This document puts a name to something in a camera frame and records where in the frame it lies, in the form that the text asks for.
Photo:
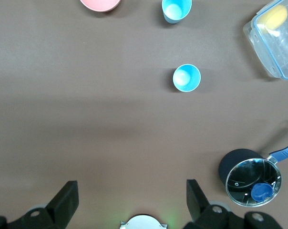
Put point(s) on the glass lid with blue knob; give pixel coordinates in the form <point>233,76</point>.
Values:
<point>244,176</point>

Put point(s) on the yellow sponge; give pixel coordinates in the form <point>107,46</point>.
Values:
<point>275,16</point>

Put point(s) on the light blue plastic cup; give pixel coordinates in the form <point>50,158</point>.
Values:
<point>187,78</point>
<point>175,9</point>

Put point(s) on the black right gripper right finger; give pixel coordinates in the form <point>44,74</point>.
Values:
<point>198,205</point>

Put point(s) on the clear plastic storage container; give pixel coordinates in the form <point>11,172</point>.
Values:
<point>277,50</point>

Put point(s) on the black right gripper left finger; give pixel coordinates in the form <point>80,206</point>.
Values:
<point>63,202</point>

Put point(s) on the brown table cloth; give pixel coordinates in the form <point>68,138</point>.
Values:
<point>86,95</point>

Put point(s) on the pink bowl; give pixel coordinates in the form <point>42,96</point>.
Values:
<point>101,4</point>

